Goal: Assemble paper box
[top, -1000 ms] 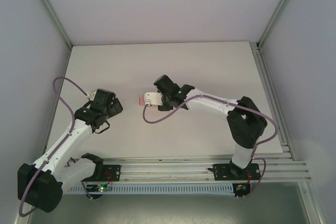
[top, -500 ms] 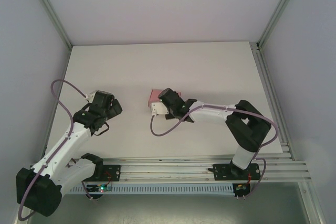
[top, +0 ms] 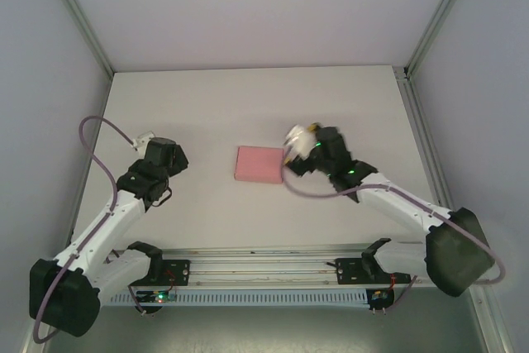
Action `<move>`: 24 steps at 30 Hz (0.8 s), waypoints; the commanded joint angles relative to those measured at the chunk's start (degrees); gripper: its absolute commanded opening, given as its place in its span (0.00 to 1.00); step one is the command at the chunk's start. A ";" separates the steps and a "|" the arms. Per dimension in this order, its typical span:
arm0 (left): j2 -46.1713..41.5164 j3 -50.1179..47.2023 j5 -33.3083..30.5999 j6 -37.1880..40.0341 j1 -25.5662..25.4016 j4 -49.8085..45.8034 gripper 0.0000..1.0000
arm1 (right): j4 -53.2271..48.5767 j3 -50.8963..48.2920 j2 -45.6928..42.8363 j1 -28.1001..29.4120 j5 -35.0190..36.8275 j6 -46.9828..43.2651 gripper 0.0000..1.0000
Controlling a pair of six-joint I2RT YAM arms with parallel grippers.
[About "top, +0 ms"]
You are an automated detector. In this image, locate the pink paper box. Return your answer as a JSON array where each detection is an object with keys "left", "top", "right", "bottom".
[{"left": 233, "top": 145, "right": 285, "bottom": 186}]

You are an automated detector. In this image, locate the left circuit board with LED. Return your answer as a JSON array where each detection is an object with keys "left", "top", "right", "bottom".
[{"left": 138, "top": 289, "right": 179, "bottom": 304}]

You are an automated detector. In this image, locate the thin black cable loop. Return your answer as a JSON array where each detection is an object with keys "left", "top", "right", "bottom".
[{"left": 146, "top": 185, "right": 174, "bottom": 208}]

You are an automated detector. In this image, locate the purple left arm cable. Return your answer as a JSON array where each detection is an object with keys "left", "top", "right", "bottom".
[{"left": 31, "top": 115, "right": 148, "bottom": 346}]

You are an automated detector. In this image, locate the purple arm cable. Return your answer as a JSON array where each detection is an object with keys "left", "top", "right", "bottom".
[
  {"left": 282, "top": 154, "right": 508, "bottom": 317},
  {"left": 31, "top": 115, "right": 148, "bottom": 346}
]

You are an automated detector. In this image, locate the aluminium side rail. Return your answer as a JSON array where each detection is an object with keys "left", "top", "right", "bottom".
[{"left": 394, "top": 65, "right": 455, "bottom": 209}]

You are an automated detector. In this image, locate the aluminium mounting rail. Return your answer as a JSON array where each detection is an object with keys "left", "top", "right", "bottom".
[{"left": 98, "top": 247, "right": 431, "bottom": 288}]

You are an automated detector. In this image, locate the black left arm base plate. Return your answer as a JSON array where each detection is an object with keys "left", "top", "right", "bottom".
[{"left": 123, "top": 259, "right": 192, "bottom": 288}]

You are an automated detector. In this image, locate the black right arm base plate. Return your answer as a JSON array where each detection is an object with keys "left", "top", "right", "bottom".
[{"left": 335, "top": 257, "right": 412, "bottom": 287}]

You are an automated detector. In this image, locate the white slotted cable duct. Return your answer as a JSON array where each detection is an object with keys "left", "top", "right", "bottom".
[{"left": 98, "top": 289, "right": 369, "bottom": 308}]

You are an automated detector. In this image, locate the aluminium frame post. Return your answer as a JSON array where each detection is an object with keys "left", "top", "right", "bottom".
[
  {"left": 403, "top": 0, "right": 476, "bottom": 81},
  {"left": 39, "top": 0, "right": 115, "bottom": 81}
]

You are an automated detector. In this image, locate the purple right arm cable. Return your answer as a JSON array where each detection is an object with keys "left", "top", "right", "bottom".
[{"left": 282, "top": 154, "right": 508, "bottom": 317}]

